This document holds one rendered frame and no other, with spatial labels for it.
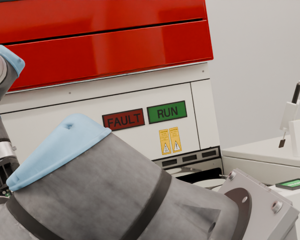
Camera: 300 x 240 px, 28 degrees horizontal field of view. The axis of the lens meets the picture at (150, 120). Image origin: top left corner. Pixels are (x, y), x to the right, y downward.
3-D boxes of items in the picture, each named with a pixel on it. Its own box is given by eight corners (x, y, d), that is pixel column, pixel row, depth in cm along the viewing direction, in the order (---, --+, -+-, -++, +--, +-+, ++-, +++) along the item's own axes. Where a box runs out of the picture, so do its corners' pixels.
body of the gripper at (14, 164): (3, 215, 127) (-17, 165, 131) (8, 224, 135) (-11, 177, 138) (37, 200, 129) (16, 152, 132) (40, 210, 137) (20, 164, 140)
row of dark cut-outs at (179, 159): (72, 188, 157) (71, 179, 157) (218, 155, 173) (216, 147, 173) (73, 188, 157) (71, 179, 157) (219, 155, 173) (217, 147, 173)
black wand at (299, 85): (304, 82, 138) (301, 79, 138) (299, 83, 137) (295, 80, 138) (284, 148, 150) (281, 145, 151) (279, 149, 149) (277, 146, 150)
